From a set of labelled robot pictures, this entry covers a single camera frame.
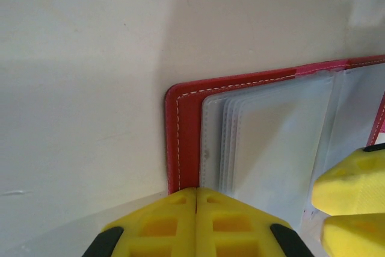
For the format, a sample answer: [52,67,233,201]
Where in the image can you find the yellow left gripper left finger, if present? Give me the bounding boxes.
[82,187,197,257]

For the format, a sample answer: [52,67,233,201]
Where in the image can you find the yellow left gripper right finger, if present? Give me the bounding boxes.
[196,187,312,257]

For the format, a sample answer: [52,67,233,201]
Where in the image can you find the red card holder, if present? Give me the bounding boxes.
[164,54,385,234]

